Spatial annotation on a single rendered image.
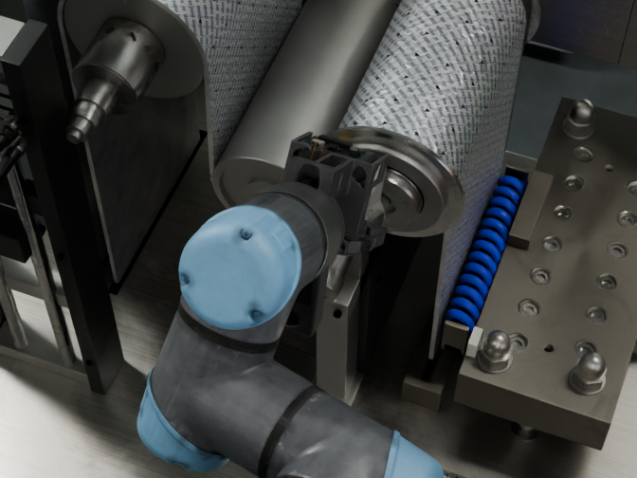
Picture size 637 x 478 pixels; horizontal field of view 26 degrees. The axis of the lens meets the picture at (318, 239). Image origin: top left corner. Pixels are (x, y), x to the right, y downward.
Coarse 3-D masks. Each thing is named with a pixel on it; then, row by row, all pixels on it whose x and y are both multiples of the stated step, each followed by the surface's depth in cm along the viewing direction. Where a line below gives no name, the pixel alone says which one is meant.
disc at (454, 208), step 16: (352, 128) 122; (368, 128) 121; (384, 144) 122; (400, 144) 121; (416, 144) 121; (432, 160) 121; (448, 176) 122; (448, 192) 124; (448, 208) 126; (448, 224) 128
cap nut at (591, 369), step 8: (592, 352) 137; (584, 360) 137; (592, 360) 136; (600, 360) 136; (576, 368) 138; (584, 368) 137; (592, 368) 136; (600, 368) 136; (576, 376) 138; (584, 376) 137; (592, 376) 137; (600, 376) 137; (576, 384) 139; (584, 384) 138; (592, 384) 138; (600, 384) 138; (584, 392) 139; (592, 392) 139; (600, 392) 139
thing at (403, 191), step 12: (384, 180) 123; (396, 180) 123; (408, 180) 123; (384, 192) 124; (396, 192) 123; (408, 192) 123; (420, 192) 124; (384, 204) 126; (396, 204) 125; (408, 204) 124; (420, 204) 125; (384, 216) 127; (396, 216) 126; (408, 216) 126
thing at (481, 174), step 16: (512, 64) 137; (512, 80) 141; (512, 96) 146; (496, 112) 136; (496, 128) 140; (480, 144) 132; (496, 144) 145; (480, 160) 136; (496, 160) 150; (480, 176) 140; (464, 192) 132; (480, 192) 144; (464, 208) 135; (480, 208) 148; (464, 224) 140; (448, 240) 131; (464, 240) 144; (448, 256) 135; (448, 272) 139; (448, 288) 143
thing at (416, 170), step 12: (360, 144) 123; (372, 144) 122; (396, 156) 121; (408, 156) 122; (396, 168) 123; (408, 168) 122; (420, 168) 122; (420, 180) 123; (432, 180) 122; (432, 192) 123; (444, 192) 124; (432, 204) 125; (444, 204) 125; (420, 216) 127; (432, 216) 126; (396, 228) 130; (408, 228) 129; (420, 228) 128
